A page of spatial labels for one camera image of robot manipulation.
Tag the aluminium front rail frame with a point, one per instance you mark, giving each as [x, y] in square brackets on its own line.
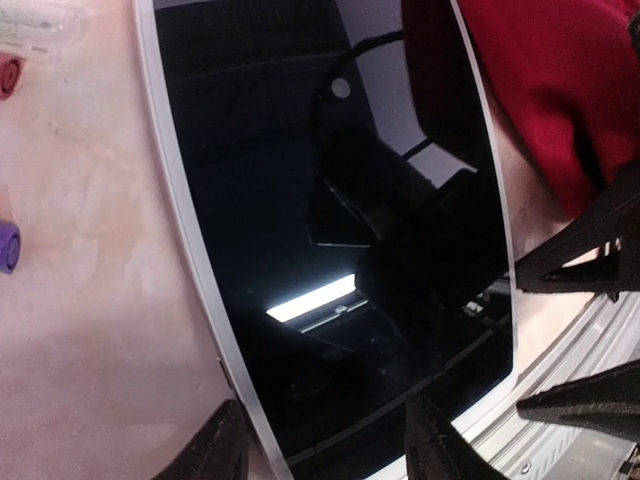
[604, 335]

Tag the white marker blue cap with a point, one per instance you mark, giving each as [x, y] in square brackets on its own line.
[10, 246]

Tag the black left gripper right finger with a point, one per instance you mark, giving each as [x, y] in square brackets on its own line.
[435, 450]

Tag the red student backpack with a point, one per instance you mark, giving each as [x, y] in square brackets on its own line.
[567, 76]

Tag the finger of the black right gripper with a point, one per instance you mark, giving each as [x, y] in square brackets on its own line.
[597, 252]
[607, 402]

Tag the grey silver marker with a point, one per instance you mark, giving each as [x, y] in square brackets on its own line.
[40, 30]

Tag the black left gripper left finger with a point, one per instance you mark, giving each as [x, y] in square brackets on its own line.
[218, 451]

